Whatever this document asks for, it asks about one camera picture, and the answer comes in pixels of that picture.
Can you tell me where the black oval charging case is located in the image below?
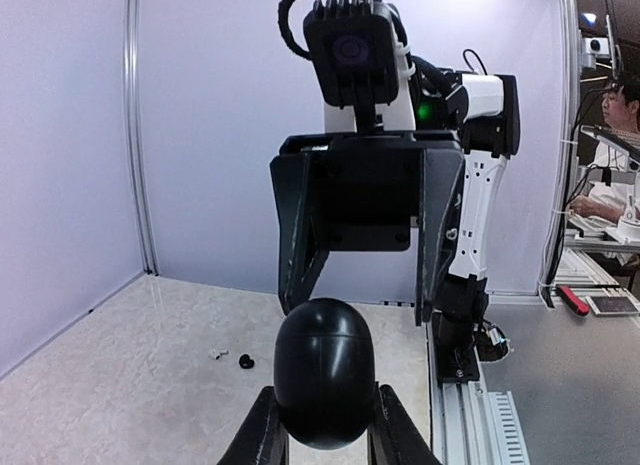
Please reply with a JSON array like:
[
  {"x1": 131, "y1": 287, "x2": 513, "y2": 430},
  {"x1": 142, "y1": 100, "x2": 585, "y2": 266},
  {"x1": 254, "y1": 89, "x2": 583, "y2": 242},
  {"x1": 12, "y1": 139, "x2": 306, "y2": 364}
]
[{"x1": 273, "y1": 298, "x2": 376, "y2": 450}]

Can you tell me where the black wireless earbud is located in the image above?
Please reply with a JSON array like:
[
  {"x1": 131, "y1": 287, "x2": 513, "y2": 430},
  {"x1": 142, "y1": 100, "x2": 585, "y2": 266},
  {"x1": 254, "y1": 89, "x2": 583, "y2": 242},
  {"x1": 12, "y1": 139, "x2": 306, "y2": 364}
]
[{"x1": 238, "y1": 354, "x2": 255, "y2": 369}]

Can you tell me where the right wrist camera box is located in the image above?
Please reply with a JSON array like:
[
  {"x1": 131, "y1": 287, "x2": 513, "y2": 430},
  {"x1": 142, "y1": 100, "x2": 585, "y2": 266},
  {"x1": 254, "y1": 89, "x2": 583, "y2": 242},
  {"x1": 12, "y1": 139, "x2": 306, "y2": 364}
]
[{"x1": 303, "y1": 0, "x2": 399, "y2": 108}]

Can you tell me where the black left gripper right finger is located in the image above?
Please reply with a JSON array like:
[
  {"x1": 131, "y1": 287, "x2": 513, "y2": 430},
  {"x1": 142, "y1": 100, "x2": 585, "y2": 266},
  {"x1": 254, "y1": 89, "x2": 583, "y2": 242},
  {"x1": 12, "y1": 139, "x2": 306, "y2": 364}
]
[{"x1": 367, "y1": 384, "x2": 440, "y2": 465}]

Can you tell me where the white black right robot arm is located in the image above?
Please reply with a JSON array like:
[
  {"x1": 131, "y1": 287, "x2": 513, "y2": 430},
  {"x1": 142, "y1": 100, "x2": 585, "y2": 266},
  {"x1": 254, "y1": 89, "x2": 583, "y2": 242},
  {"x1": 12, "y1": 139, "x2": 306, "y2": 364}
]
[{"x1": 270, "y1": 71, "x2": 520, "y2": 383}]

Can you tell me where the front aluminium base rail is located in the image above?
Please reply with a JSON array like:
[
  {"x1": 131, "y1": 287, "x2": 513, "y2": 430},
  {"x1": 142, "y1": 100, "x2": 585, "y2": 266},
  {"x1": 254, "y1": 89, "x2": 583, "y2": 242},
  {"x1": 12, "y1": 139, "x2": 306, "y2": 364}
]
[{"x1": 426, "y1": 313, "x2": 530, "y2": 465}]

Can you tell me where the right aluminium frame post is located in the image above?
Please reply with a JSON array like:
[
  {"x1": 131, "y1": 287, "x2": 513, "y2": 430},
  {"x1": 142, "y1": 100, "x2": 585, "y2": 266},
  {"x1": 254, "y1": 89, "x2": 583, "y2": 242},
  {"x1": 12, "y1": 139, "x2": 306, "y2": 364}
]
[{"x1": 537, "y1": 0, "x2": 581, "y2": 308}]

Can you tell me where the red handled tool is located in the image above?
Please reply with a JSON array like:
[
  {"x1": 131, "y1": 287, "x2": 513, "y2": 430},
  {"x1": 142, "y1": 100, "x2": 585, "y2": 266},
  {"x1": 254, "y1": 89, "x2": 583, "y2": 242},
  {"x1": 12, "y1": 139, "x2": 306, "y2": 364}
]
[{"x1": 555, "y1": 285, "x2": 590, "y2": 316}]

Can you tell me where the aluminium frame post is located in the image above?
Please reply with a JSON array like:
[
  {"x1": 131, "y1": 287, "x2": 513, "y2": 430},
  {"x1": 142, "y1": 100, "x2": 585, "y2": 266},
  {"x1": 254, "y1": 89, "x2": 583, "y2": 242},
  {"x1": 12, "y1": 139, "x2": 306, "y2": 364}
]
[
  {"x1": 123, "y1": 0, "x2": 159, "y2": 276},
  {"x1": 537, "y1": 0, "x2": 581, "y2": 308}
]

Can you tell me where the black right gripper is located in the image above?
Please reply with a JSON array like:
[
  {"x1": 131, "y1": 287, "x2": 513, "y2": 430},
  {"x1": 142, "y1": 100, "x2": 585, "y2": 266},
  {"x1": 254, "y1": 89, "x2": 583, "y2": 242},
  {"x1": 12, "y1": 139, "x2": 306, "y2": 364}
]
[{"x1": 270, "y1": 132, "x2": 464, "y2": 326}]

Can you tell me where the white stem earbud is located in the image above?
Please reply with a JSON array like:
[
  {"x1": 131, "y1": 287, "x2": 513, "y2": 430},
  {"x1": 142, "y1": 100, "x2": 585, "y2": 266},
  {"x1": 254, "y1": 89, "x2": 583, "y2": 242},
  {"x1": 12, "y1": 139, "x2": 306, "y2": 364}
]
[{"x1": 209, "y1": 350, "x2": 229, "y2": 360}]

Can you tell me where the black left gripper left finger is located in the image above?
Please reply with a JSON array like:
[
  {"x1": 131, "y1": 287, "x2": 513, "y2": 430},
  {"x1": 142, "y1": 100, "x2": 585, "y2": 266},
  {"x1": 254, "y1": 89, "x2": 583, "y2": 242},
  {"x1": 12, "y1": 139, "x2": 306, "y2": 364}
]
[{"x1": 217, "y1": 386, "x2": 289, "y2": 465}]

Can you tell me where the person in white shirt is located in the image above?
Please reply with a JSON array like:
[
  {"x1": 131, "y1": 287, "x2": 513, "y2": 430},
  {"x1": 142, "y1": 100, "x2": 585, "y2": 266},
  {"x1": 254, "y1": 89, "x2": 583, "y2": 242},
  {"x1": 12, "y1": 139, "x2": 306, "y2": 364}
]
[{"x1": 569, "y1": 74, "x2": 639, "y2": 226}]

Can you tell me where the smartphone on bench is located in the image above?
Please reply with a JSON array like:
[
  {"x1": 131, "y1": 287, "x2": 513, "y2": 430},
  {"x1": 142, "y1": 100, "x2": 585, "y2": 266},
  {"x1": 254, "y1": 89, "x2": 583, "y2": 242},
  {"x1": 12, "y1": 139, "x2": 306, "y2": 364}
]
[{"x1": 585, "y1": 296, "x2": 639, "y2": 317}]

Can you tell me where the left aluminium frame post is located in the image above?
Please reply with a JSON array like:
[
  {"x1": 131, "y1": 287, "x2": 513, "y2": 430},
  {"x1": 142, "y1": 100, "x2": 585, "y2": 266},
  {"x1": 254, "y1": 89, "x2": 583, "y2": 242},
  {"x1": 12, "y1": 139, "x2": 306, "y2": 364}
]
[{"x1": 123, "y1": 0, "x2": 159, "y2": 276}]

